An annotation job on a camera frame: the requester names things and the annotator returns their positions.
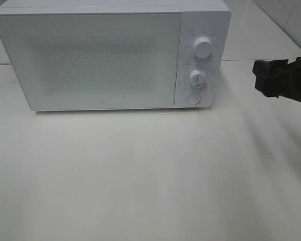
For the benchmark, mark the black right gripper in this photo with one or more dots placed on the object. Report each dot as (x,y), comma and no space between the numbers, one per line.
(271,85)

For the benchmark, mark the white microwave knob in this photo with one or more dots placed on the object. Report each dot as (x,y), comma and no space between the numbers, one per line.
(198,78)
(202,47)

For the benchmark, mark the round white door button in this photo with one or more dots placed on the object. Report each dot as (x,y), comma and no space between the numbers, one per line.
(193,98)

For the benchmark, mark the white microwave oven body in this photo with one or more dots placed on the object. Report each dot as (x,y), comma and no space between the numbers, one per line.
(198,18)

